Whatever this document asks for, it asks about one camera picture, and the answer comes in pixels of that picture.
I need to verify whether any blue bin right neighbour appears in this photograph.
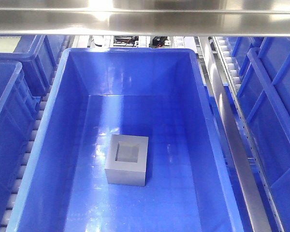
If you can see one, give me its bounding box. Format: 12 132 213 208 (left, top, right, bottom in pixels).
237 37 290 232

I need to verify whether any gray hollow cube base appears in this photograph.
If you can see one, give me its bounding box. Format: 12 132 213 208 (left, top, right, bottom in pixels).
104 134 148 187

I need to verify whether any blue bin left neighbour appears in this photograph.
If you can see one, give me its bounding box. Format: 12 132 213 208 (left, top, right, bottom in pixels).
0 60 39 223

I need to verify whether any large blue target bin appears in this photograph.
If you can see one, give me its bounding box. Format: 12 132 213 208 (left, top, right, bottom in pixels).
7 48 244 232

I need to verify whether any steel shelf beam overhead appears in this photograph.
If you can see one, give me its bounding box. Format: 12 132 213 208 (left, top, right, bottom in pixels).
0 0 290 36

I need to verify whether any blue bin neighbour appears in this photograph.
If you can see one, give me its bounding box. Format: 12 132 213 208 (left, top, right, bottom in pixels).
237 37 290 232
0 60 39 223

